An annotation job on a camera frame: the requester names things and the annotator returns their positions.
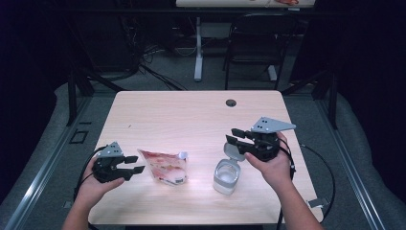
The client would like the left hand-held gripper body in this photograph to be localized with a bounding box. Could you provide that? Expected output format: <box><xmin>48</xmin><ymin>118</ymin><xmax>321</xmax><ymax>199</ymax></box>
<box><xmin>92</xmin><ymin>141</ymin><xmax>130</xmax><ymax>184</ymax></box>

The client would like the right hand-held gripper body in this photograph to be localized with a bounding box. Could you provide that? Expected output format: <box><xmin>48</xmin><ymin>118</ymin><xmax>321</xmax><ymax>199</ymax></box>
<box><xmin>245</xmin><ymin>116</ymin><xmax>297</xmax><ymax>162</ymax></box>

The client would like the clear white sugar pouch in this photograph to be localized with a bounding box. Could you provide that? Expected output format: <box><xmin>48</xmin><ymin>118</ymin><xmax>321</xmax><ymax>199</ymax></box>
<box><xmin>137</xmin><ymin>148</ymin><xmax>190</xmax><ymax>187</ymax></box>

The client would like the clear jar with grey lid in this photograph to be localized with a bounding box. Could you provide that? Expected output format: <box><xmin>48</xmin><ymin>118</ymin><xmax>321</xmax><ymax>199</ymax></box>
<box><xmin>213</xmin><ymin>142</ymin><xmax>247</xmax><ymax>196</ymax></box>

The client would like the person's right hand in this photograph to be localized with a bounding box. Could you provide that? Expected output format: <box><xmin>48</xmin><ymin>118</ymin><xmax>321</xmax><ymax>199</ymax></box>
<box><xmin>244</xmin><ymin>131</ymin><xmax>293</xmax><ymax>194</ymax></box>

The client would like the person's left hand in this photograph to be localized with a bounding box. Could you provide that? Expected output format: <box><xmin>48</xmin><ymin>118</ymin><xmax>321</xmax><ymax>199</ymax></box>
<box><xmin>75</xmin><ymin>156</ymin><xmax>126</xmax><ymax>209</ymax></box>

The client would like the black metal stand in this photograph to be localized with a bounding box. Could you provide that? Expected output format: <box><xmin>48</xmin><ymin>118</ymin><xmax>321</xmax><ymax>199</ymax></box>
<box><xmin>65</xmin><ymin>63</ymin><xmax>125</xmax><ymax>127</ymax></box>
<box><xmin>281</xmin><ymin>68</ymin><xmax>339</xmax><ymax>130</ymax></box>

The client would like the white-legged wooden desk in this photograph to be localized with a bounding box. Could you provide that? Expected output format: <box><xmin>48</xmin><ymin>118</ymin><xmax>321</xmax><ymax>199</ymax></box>
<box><xmin>175</xmin><ymin>0</ymin><xmax>315</xmax><ymax>82</ymax></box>

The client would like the black metal chair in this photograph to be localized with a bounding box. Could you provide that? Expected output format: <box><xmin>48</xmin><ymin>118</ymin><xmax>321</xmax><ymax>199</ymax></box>
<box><xmin>223</xmin><ymin>12</ymin><xmax>302</xmax><ymax>91</ymax></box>

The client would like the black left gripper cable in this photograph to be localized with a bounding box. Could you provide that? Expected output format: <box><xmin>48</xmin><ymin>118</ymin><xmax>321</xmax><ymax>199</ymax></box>
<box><xmin>73</xmin><ymin>145</ymin><xmax>108</xmax><ymax>230</ymax></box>

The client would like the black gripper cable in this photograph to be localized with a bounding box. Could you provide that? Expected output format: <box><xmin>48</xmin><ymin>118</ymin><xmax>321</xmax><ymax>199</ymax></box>
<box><xmin>277</xmin><ymin>137</ymin><xmax>336</xmax><ymax>230</ymax></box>
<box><xmin>73</xmin><ymin>145</ymin><xmax>108</xmax><ymax>230</ymax></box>

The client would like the aluminium floor rail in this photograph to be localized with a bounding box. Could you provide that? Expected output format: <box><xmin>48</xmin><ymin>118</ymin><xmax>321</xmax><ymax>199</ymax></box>
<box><xmin>314</xmin><ymin>95</ymin><xmax>387</xmax><ymax>230</ymax></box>
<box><xmin>3</xmin><ymin>95</ymin><xmax>94</xmax><ymax>230</ymax></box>

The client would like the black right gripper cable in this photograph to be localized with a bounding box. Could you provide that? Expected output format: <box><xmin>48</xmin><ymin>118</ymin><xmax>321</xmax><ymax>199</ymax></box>
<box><xmin>277</xmin><ymin>137</ymin><xmax>336</xmax><ymax>230</ymax></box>

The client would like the tangle of black floor cables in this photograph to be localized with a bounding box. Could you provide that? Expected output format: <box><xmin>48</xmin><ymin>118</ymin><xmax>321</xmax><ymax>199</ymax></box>
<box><xmin>121</xmin><ymin>15</ymin><xmax>190</xmax><ymax>92</ymax></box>

